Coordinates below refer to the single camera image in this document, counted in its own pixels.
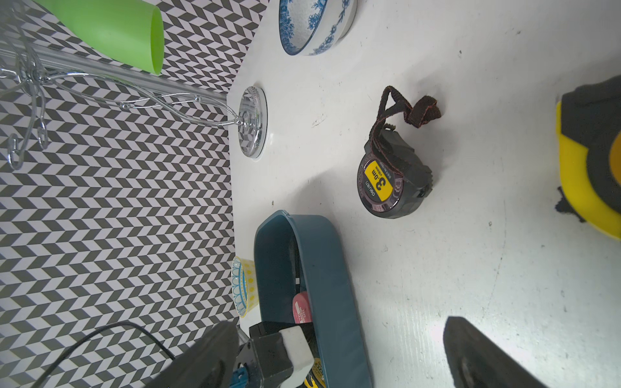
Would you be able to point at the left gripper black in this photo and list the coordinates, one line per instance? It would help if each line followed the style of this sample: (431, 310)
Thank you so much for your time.
(275, 355)

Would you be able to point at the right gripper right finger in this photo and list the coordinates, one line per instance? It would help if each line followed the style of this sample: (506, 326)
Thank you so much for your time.
(475, 361)

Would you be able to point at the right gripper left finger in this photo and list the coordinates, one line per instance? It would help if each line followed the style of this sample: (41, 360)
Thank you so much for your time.
(208, 363)

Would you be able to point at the teal plastic storage tray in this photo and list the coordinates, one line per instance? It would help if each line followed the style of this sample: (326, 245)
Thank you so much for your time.
(303, 253)

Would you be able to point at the large yellow black tape measure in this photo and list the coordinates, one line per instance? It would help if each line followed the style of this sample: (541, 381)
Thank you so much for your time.
(588, 134)

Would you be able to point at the yellow tape measure front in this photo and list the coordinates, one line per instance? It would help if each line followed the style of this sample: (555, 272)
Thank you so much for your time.
(315, 378)

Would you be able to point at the pink tape measure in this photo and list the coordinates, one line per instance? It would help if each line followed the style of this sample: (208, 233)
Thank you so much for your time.
(301, 308)

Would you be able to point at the yellow patterned small bowl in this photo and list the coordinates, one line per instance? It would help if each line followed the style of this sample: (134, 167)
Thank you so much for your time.
(244, 286)

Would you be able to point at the blue white ceramic bowl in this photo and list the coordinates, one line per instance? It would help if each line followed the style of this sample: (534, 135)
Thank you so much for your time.
(312, 27)

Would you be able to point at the green plastic cup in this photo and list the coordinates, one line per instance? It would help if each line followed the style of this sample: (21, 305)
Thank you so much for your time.
(130, 32)

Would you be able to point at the chrome wire cup stand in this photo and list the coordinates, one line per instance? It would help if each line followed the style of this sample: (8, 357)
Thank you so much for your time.
(208, 35)

